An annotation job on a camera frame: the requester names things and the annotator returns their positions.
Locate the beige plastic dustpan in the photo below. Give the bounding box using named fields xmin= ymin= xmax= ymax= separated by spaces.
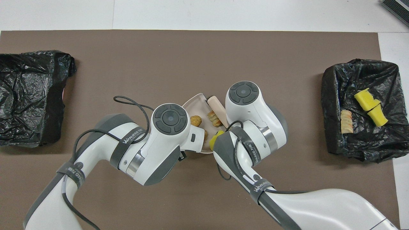
xmin=182 ymin=93 xmax=230 ymax=154

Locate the beige hand brush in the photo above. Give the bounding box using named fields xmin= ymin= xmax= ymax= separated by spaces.
xmin=207 ymin=95 xmax=229 ymax=128

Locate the pale striped croissant piece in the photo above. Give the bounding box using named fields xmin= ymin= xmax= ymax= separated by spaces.
xmin=341 ymin=110 xmax=354 ymax=134

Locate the notched yellow sponge piece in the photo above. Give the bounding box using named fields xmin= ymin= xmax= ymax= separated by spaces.
xmin=354 ymin=88 xmax=381 ymax=111

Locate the green and yellow sponge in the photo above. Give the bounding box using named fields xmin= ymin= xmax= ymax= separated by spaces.
xmin=367 ymin=104 xmax=389 ymax=127

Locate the bin with black bag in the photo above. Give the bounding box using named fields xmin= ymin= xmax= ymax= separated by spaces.
xmin=320 ymin=58 xmax=409 ymax=163
xmin=0 ymin=50 xmax=77 ymax=148

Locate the brown table mat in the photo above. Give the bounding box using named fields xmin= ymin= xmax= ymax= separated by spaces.
xmin=0 ymin=30 xmax=401 ymax=230

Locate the dark grey ribbed device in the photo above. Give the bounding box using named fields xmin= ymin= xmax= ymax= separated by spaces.
xmin=380 ymin=0 xmax=409 ymax=27

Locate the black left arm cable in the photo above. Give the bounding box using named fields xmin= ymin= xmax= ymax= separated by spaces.
xmin=61 ymin=95 xmax=154 ymax=230

